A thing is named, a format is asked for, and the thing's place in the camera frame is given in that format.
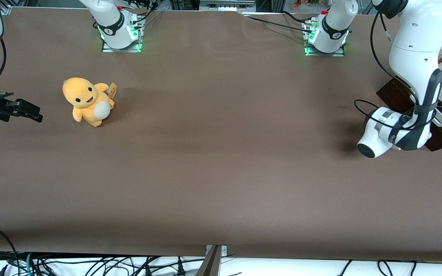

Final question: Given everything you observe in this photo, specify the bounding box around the yellow plush toy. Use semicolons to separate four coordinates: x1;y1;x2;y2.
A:
62;77;117;128

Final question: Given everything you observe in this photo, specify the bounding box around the brown table cover sheet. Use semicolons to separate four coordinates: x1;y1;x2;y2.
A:
0;7;442;262

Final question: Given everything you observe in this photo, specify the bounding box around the grey device behind table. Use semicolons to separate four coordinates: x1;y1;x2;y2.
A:
199;0;257;12

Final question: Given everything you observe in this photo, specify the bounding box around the dark brown wooden board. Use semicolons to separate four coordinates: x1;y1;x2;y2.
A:
376;79;442;152

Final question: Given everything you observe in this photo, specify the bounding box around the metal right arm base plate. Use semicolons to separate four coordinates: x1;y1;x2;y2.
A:
101;36;143;53

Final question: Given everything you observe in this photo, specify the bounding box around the metal bracket at table edge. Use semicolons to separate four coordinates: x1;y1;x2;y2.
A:
196;245;228;276

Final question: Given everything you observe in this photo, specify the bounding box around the black cable on table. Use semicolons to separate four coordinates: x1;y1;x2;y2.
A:
282;11;314;24
243;15;313;33

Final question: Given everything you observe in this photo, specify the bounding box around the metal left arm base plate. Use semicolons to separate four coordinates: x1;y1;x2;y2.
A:
304;44;346;57

